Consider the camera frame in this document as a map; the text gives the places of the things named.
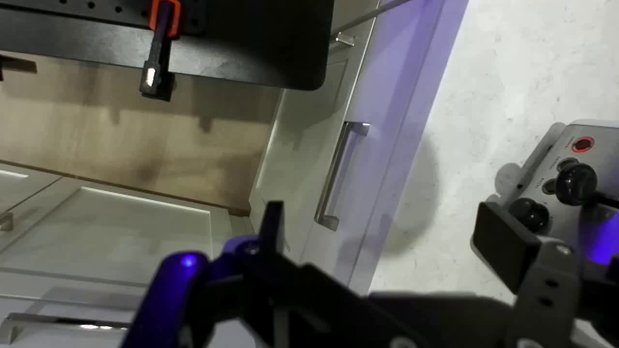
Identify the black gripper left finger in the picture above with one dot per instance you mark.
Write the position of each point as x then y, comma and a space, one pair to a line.
290, 297

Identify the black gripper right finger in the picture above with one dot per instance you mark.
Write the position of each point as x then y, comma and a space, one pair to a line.
509, 249

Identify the silver two-slot toaster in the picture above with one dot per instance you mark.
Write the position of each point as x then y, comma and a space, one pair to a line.
600, 162

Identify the black toaster lever knob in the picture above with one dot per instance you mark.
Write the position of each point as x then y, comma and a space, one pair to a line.
574, 183

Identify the white base cabinet door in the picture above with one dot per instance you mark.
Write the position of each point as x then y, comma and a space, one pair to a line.
302, 148

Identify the white drawer front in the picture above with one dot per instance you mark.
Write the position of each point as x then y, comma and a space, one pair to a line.
116, 239

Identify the orange and black clamp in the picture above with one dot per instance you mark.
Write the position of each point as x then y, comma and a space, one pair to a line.
159, 59

